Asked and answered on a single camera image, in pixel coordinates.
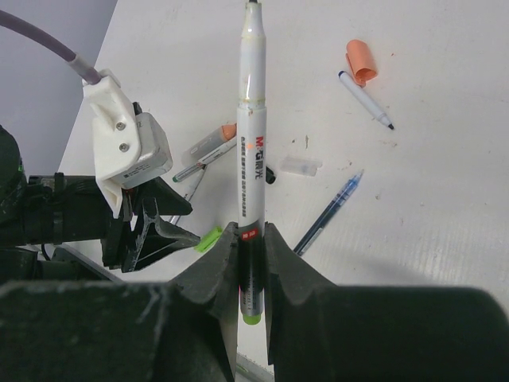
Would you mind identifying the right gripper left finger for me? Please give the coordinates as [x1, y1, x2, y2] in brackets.
[1, 223, 239, 381]

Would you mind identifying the white pen black end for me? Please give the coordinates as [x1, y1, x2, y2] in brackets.
[169, 166, 207, 225]

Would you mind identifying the white pen light green end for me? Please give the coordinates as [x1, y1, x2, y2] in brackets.
[236, 1, 267, 325]

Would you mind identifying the orange tip marker pen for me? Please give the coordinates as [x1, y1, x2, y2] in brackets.
[181, 123, 237, 166]

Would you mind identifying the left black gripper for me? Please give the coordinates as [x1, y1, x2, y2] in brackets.
[1, 128, 200, 273]

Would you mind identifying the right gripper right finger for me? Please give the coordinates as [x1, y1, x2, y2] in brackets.
[265, 223, 508, 381]

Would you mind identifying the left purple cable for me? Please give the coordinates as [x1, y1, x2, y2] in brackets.
[0, 10, 100, 85]

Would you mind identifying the white pen blue end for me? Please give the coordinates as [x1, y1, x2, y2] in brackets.
[338, 71, 394, 130]

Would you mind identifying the white pen dark green end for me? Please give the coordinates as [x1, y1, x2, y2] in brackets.
[172, 138, 237, 183]

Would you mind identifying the clear pen cap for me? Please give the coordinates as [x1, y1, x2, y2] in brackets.
[281, 156, 323, 177]

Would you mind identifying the light green pen cap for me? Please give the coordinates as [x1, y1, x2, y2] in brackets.
[194, 227, 223, 253]

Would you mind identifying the orange pen cap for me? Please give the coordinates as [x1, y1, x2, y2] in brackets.
[345, 39, 378, 88]

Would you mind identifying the black pen cap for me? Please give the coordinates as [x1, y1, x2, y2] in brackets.
[266, 166, 277, 185]

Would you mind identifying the blue gel pen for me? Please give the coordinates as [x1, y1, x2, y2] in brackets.
[293, 170, 364, 256]

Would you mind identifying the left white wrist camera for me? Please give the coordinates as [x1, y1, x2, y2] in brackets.
[83, 69, 173, 218]

